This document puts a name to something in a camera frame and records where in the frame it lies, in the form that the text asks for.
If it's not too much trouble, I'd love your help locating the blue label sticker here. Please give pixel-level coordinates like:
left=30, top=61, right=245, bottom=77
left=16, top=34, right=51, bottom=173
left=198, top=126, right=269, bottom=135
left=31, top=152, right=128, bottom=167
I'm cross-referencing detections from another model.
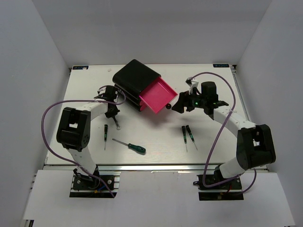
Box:
left=213, top=63, right=230, bottom=68
left=72, top=66, right=89, bottom=70

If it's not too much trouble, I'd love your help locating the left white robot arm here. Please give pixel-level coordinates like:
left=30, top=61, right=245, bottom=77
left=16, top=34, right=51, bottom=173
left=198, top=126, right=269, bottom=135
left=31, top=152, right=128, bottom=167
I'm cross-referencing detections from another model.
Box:
left=56, top=85, right=126, bottom=189

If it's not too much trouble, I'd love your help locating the pink top drawer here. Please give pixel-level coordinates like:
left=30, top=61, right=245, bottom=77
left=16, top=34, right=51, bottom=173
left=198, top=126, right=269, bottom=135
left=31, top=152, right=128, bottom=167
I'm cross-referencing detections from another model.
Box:
left=139, top=77, right=177, bottom=114

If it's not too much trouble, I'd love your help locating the silver combination wrench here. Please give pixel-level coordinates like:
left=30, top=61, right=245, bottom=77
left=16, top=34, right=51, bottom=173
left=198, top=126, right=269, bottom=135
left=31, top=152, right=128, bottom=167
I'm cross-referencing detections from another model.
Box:
left=113, top=116, right=121, bottom=130

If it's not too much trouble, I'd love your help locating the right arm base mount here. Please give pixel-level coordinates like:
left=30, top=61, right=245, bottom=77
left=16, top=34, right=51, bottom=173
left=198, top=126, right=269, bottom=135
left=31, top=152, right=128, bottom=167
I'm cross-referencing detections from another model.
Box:
left=193, top=175, right=244, bottom=201

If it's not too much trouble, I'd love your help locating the blue label sticker right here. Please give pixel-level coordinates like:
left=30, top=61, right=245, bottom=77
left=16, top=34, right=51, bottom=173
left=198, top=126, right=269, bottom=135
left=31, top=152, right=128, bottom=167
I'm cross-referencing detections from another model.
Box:
left=213, top=63, right=230, bottom=68

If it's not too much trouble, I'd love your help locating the small green precision screwdriver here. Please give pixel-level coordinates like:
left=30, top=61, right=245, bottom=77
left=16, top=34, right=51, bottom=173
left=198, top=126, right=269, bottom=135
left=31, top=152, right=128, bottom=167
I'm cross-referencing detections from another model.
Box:
left=104, top=124, right=108, bottom=150

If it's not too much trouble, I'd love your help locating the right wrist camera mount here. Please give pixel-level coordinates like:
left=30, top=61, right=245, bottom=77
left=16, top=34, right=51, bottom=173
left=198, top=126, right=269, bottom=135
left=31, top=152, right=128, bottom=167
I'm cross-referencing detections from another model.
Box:
left=186, top=77, right=199, bottom=95

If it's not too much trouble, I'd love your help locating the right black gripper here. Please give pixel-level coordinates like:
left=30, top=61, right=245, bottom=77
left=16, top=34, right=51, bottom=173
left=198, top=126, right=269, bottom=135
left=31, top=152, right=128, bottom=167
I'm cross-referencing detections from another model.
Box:
left=171, top=88, right=206, bottom=114

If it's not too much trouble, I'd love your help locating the blue label sticker left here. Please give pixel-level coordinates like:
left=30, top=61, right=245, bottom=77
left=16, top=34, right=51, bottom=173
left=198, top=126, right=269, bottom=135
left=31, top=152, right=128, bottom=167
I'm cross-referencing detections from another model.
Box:
left=72, top=66, right=89, bottom=70

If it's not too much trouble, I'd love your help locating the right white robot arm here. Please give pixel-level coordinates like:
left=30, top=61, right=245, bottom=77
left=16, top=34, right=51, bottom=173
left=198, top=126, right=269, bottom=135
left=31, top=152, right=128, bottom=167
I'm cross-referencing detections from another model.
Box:
left=172, top=80, right=276, bottom=189

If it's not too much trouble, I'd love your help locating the large green handled screwdriver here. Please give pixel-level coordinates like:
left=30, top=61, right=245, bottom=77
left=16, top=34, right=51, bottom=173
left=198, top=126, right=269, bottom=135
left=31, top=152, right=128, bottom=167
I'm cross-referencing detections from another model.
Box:
left=112, top=139, right=146, bottom=155

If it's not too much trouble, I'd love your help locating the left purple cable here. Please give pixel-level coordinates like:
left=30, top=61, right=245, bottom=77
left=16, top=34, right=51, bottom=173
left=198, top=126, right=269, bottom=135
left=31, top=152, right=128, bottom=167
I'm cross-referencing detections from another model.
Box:
left=41, top=85, right=127, bottom=198

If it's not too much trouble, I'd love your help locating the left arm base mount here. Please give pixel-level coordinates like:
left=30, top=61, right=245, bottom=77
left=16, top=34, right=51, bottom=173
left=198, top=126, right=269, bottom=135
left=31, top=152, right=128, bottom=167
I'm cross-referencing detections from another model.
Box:
left=69, top=168, right=120, bottom=199

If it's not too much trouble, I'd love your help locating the black drawer cabinet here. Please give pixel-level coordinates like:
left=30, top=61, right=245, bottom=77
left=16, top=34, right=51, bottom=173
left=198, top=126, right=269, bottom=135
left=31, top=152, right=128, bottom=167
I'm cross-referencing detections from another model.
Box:
left=112, top=59, right=161, bottom=112

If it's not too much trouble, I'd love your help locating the white foreground board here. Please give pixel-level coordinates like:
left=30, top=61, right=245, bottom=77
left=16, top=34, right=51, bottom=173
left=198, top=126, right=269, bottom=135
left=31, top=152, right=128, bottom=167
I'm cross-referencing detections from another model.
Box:
left=24, top=170, right=294, bottom=227

